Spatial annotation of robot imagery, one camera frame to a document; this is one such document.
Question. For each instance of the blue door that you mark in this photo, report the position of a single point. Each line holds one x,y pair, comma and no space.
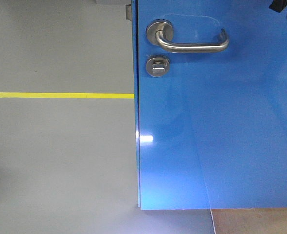
212,132

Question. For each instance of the steel door handle inner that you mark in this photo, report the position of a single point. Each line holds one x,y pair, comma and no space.
163,34

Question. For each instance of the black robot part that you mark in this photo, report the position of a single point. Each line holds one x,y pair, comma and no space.
278,5

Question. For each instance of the steel lock faceplate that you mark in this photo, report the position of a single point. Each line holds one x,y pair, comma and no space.
128,11

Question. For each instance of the yellow floor tape line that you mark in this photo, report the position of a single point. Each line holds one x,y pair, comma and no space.
67,95

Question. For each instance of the plywood base platform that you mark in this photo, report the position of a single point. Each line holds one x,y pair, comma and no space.
250,221

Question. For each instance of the steel thumb turn lock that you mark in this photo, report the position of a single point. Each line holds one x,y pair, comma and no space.
157,66

